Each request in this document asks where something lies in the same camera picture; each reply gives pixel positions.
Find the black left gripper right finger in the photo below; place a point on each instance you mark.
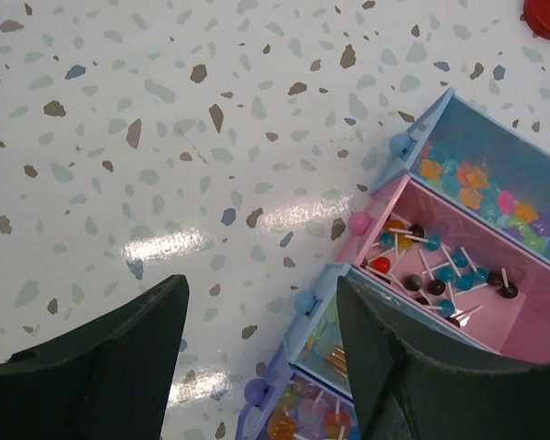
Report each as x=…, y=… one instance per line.
x=409, y=381

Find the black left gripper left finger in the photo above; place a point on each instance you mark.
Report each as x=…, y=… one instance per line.
x=107, y=379

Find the purple candy bin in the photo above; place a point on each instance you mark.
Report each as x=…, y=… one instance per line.
x=286, y=403

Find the pink candy bin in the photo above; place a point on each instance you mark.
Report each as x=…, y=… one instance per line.
x=429, y=258

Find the blue end candy bin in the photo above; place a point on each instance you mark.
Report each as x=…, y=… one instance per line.
x=479, y=165

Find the red jar lid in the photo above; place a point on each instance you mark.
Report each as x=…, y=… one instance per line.
x=537, y=17

